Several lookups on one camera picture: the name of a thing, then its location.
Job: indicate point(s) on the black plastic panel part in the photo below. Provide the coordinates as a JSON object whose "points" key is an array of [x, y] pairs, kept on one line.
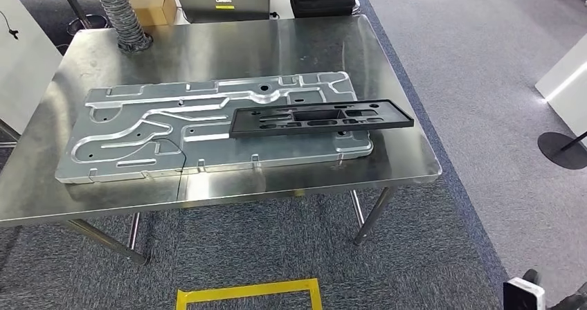
{"points": [[390, 115]]}

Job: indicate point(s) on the embossed metal plate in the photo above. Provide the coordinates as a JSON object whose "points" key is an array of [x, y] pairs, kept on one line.
{"points": [[275, 150]]}

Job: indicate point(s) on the stainless steel table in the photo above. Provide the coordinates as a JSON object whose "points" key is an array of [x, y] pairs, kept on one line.
{"points": [[206, 51], [10, 131]]}

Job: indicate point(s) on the cardboard box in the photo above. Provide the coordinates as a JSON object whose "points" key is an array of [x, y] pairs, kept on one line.
{"points": [[153, 5]]}

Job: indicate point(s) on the black round stand base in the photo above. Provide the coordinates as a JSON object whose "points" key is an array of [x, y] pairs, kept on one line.
{"points": [[557, 150]]}

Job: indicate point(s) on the metal stanchion pole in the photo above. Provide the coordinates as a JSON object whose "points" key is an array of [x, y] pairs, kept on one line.
{"points": [[71, 1]]}

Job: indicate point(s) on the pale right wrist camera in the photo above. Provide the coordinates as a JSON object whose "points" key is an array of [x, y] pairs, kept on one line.
{"points": [[523, 296]]}

